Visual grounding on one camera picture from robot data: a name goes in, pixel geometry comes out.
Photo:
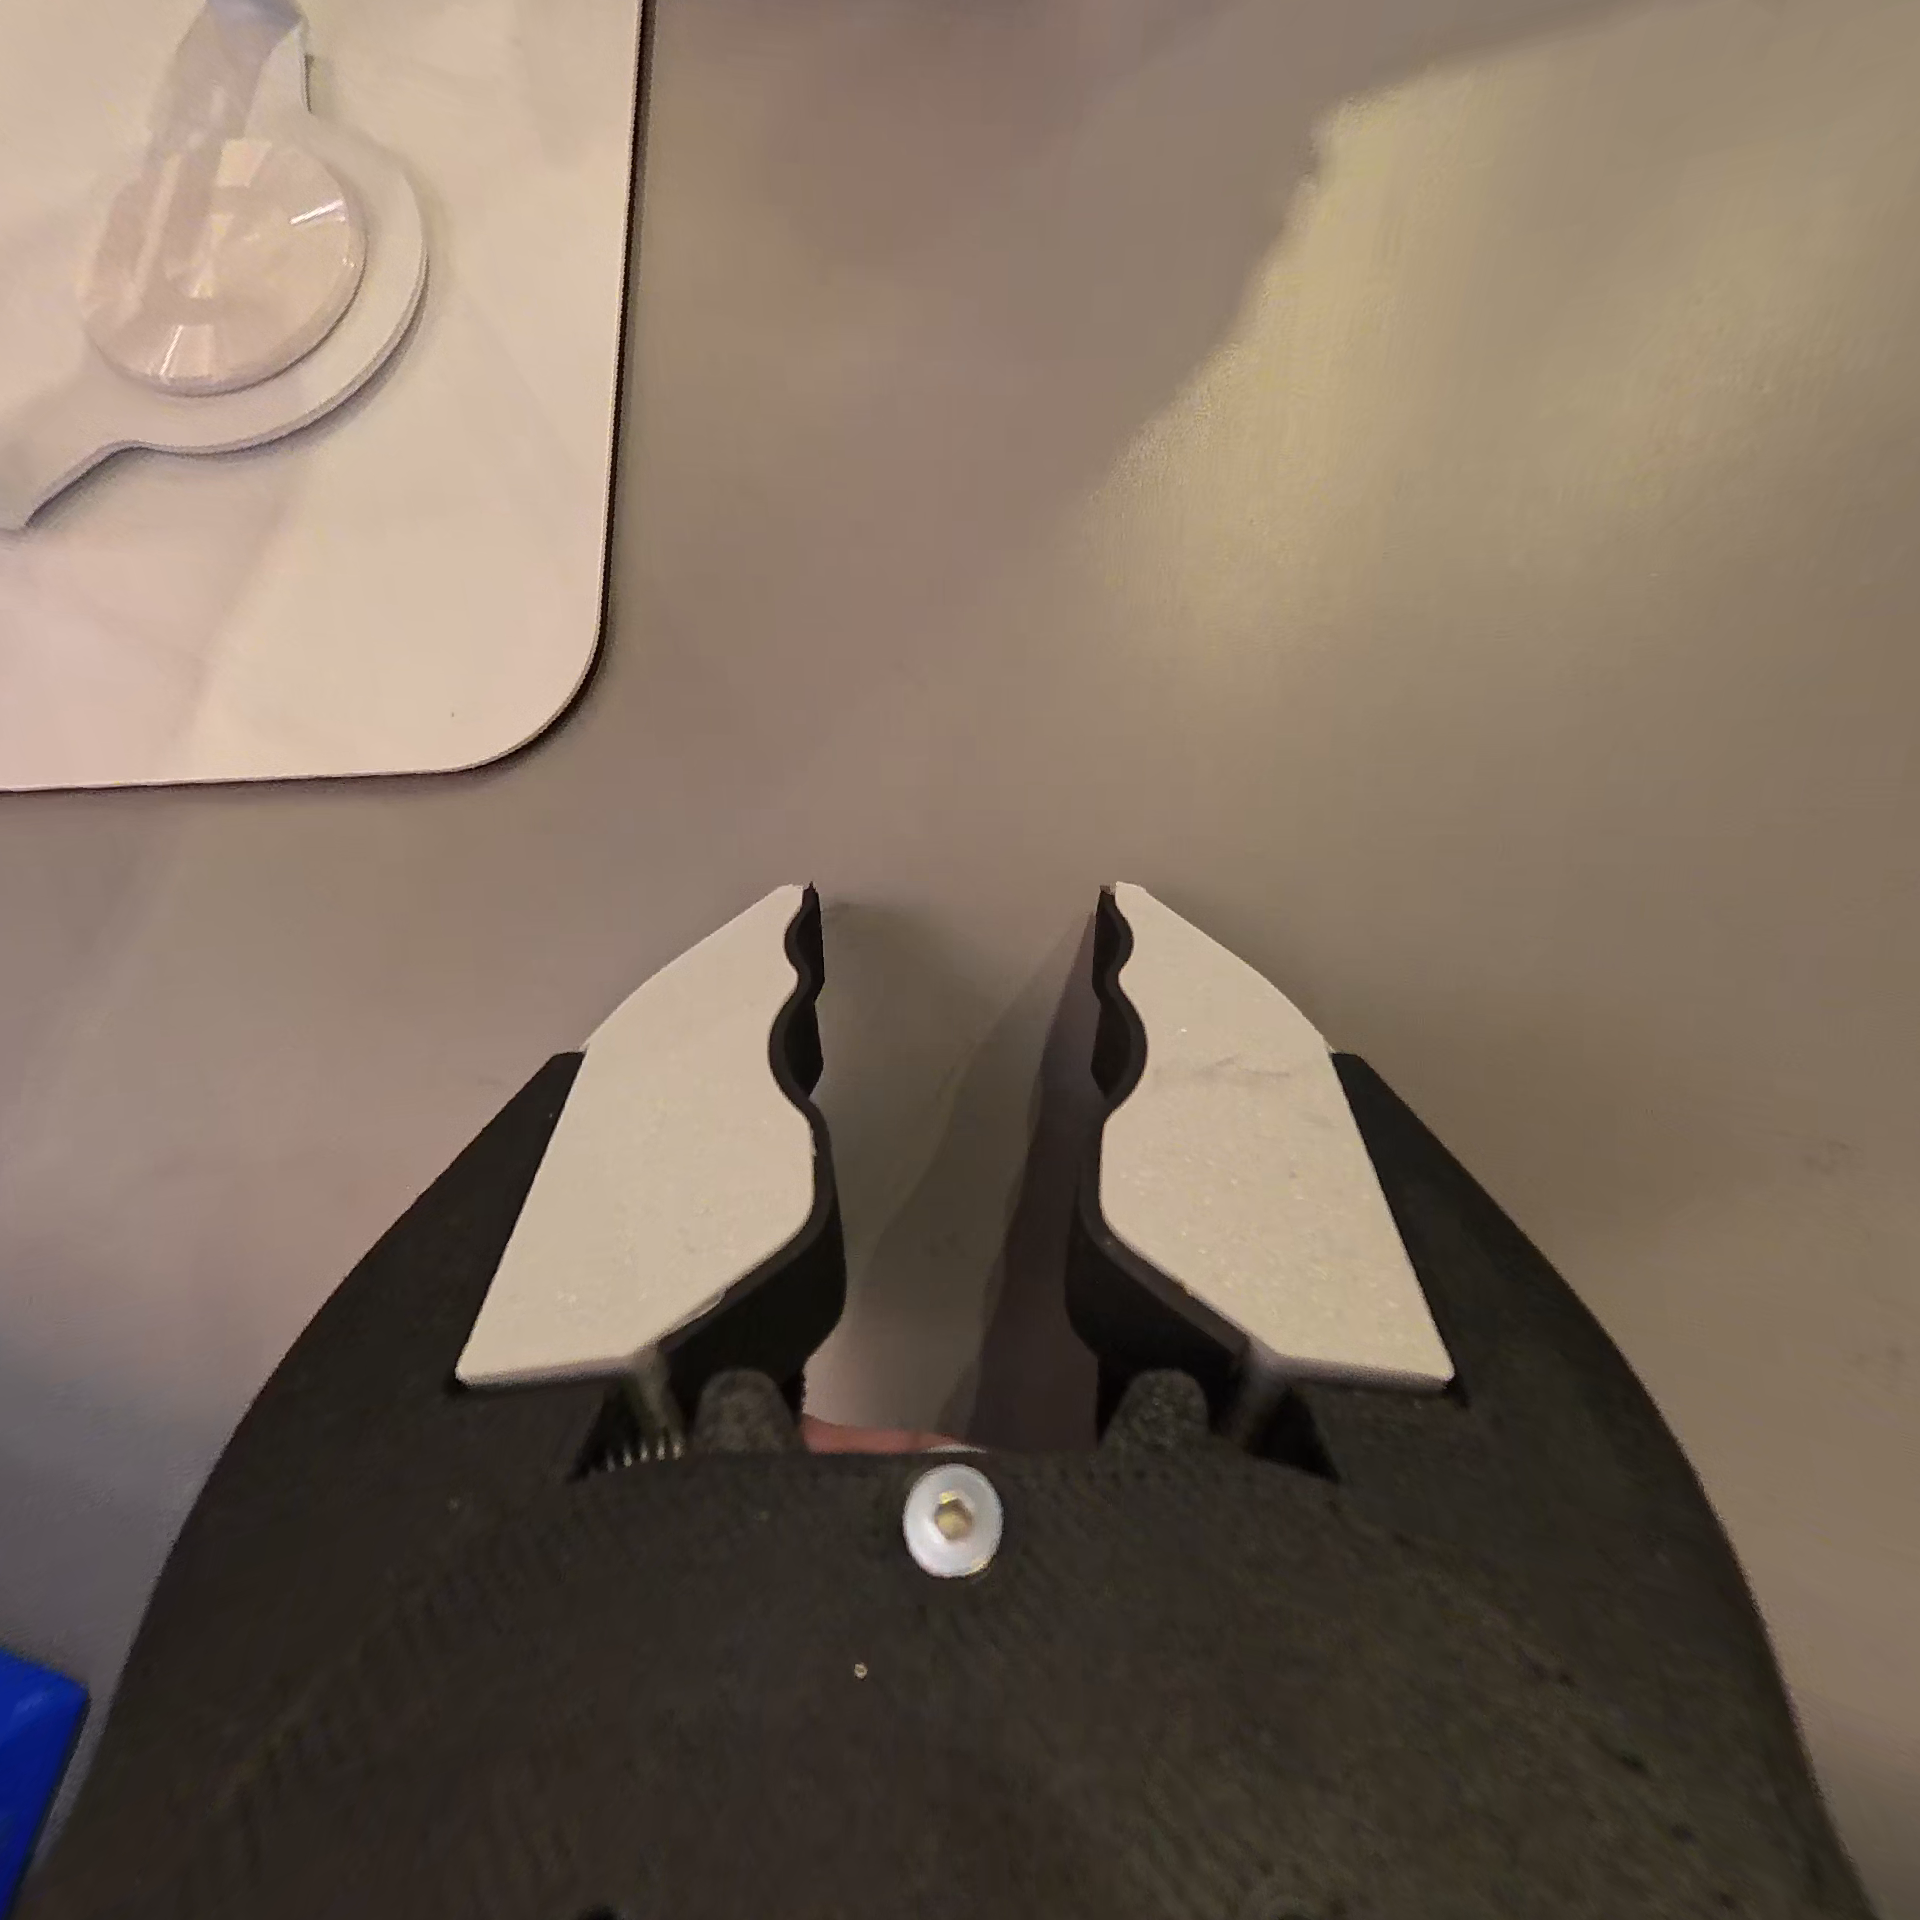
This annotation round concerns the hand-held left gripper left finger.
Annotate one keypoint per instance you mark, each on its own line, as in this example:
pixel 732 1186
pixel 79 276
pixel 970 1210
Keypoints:
pixel 661 1184

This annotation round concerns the blue plastic bin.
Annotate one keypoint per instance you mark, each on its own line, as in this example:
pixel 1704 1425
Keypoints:
pixel 38 1785

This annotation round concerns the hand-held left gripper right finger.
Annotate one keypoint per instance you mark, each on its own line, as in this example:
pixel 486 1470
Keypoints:
pixel 1260 1184

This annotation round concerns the white document stand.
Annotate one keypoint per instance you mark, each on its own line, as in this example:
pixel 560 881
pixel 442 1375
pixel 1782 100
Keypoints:
pixel 452 523

